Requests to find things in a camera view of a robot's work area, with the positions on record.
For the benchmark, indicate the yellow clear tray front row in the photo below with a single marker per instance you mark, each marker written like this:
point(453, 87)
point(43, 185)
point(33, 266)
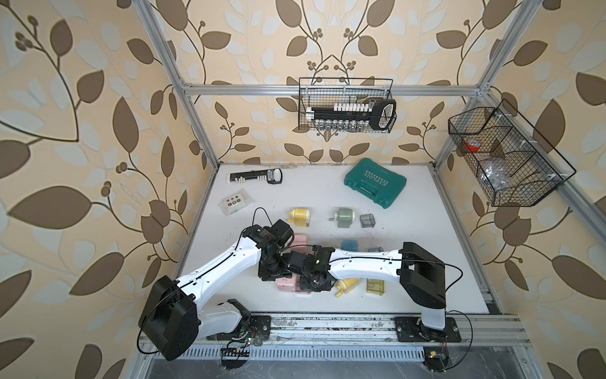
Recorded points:
point(375, 287)

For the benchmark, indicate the yellow pencil sharpener row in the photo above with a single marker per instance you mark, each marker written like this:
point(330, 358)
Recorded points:
point(346, 286)
point(300, 217)

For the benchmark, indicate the pink pencil sharpener row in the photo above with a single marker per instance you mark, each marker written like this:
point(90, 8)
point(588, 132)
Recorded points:
point(289, 284)
point(300, 240)

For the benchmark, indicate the clear plastic bag in basket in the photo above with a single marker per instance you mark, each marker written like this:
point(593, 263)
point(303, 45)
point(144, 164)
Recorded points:
point(495, 174)

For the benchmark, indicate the right circuit board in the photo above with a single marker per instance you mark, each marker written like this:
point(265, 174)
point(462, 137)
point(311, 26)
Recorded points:
point(436, 361)

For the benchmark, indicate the blue pencil sharpener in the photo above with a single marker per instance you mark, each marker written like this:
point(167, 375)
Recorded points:
point(349, 244)

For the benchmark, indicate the green plastic tool case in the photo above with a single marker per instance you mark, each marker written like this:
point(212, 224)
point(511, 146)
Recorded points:
point(377, 183)

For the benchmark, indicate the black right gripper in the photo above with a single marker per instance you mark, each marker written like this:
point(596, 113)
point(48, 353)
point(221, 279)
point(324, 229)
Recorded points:
point(304, 286)

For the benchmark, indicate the clear bag of coins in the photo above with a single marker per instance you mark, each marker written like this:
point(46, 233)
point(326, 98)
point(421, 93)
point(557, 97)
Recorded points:
point(235, 202)

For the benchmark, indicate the yellow pencil sharpener front row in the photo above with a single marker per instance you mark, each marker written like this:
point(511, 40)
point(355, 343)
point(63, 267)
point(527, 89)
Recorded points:
point(346, 286)

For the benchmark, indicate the yellow pencil sharpener back row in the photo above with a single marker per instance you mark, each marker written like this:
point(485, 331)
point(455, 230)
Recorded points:
point(300, 217)

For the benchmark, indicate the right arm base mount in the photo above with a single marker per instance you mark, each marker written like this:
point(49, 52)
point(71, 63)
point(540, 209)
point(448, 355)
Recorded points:
point(412, 330)

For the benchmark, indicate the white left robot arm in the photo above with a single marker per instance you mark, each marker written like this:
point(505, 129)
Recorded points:
point(175, 313)

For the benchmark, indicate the pink pencil sharpener front row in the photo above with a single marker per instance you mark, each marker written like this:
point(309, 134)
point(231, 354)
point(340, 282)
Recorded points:
point(289, 284)

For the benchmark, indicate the left circuit board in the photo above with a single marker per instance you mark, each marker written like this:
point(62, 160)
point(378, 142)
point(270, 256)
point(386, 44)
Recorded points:
point(233, 358)

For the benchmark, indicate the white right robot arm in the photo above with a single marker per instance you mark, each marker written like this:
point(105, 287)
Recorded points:
point(419, 273)

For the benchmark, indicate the aluminium front rail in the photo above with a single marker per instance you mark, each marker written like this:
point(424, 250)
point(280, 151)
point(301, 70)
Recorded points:
point(477, 330)

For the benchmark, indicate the black wire basket wall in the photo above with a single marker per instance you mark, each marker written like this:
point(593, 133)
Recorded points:
point(536, 166)
point(327, 91)

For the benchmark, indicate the black wire basket right wall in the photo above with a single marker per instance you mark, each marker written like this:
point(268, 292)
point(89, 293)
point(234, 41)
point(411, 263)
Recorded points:
point(536, 166)

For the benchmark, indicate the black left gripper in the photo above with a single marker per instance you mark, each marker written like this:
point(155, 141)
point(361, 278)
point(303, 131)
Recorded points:
point(270, 275)

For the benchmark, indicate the clear grey sharpener tray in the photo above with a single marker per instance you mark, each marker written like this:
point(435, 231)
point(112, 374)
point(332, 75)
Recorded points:
point(367, 220)

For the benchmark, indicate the black socket rail in basket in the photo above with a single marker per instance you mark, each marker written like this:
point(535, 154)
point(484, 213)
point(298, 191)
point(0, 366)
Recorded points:
point(376, 116)

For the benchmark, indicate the green pencil sharpener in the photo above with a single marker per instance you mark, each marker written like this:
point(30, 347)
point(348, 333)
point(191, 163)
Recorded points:
point(343, 217)

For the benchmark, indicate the black wire basket back wall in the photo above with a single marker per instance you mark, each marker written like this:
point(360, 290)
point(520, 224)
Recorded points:
point(327, 91)

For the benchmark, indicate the circuit board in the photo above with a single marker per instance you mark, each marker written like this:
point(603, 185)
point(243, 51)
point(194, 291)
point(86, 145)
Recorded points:
point(233, 358)
point(436, 361)

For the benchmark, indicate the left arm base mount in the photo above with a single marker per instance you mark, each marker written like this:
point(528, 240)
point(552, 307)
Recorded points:
point(244, 327)

